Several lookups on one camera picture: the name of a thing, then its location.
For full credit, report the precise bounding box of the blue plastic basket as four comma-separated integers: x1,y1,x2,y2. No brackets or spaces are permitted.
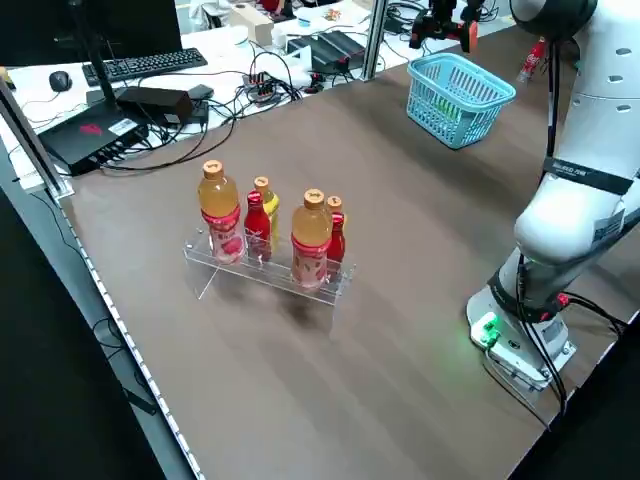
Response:
405,53,518,151

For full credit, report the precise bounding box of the black cable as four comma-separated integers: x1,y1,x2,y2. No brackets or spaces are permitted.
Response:
101,96,237,174
543,38,562,162
513,249,629,417

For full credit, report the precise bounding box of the aluminium post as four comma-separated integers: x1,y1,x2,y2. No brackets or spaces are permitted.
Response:
360,0,390,82

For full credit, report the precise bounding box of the red cola bottle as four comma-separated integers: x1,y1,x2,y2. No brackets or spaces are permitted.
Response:
326,211,348,265
242,190,273,263
515,36,550,86

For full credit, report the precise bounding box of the clear acrylic shelf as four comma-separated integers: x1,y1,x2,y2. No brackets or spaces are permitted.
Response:
182,226,358,333

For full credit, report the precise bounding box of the usb hub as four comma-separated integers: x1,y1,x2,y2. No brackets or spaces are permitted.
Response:
240,70,283,105

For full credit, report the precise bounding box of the cardboard box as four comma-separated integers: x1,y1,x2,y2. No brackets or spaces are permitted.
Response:
228,4,276,46

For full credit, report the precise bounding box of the aluminium frame profile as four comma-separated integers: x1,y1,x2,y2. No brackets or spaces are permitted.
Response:
0,76,77,202

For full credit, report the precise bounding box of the black power adapter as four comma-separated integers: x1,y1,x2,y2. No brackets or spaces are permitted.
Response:
115,86,195,123

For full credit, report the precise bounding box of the black monitor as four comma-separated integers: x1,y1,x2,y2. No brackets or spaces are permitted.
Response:
0,0,185,119

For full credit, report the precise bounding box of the black computer red logo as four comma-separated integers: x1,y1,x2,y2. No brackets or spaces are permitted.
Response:
36,105,152,178

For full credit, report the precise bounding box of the black keyboard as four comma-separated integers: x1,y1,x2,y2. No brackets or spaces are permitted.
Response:
80,46,210,88

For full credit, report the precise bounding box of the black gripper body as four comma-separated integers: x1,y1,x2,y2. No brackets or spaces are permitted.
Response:
429,0,458,23

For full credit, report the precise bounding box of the orange juice bottle pink label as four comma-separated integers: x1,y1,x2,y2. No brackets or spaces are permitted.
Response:
289,188,335,292
196,158,247,267

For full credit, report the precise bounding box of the green snack packet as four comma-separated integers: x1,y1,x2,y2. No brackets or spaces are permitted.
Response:
433,96,464,124

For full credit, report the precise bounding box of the yellow drink bottle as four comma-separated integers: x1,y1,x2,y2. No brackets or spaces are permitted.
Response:
325,194,350,227
251,175,282,251

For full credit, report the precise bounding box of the black computer mouse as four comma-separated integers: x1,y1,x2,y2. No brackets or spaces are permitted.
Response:
47,69,73,94

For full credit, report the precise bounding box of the black finned device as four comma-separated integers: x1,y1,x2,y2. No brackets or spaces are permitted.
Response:
285,29,368,70

